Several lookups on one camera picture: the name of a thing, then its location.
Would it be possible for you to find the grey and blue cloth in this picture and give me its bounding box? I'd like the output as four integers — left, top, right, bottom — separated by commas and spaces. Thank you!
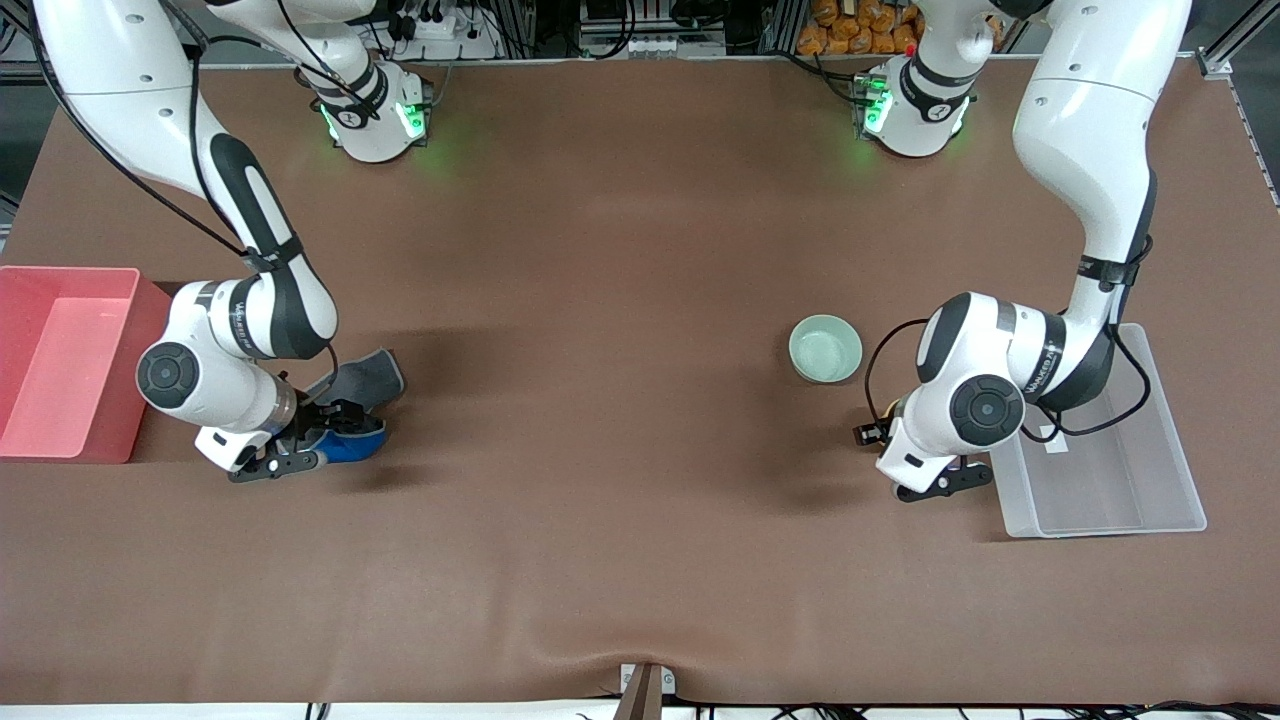
290, 347, 407, 464

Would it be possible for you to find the light green bowl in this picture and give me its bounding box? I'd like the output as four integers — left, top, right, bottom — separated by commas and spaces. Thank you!
788, 314, 864, 385

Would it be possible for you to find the clear plastic bin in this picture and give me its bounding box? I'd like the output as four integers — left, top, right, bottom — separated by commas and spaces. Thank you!
990, 322, 1208, 540

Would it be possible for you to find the pink plastic bin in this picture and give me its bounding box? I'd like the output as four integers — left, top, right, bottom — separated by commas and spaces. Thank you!
0, 266, 177, 465

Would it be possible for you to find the brown table cover mat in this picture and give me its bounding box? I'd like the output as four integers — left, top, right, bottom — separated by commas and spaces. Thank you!
0, 55, 1280, 706

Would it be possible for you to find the white power strip with plugs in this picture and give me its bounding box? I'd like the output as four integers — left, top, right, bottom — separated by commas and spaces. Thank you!
385, 0, 501, 63

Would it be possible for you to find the pile of orange bags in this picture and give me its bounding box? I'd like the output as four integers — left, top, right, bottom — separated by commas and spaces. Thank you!
797, 0, 923, 57

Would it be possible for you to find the long white power strip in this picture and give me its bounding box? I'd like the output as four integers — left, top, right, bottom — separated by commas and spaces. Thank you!
622, 36, 728, 59

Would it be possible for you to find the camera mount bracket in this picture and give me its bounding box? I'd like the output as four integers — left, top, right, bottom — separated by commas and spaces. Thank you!
612, 662, 677, 720

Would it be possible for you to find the aluminium frame post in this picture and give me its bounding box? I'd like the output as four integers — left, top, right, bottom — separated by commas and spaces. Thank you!
1195, 0, 1280, 79

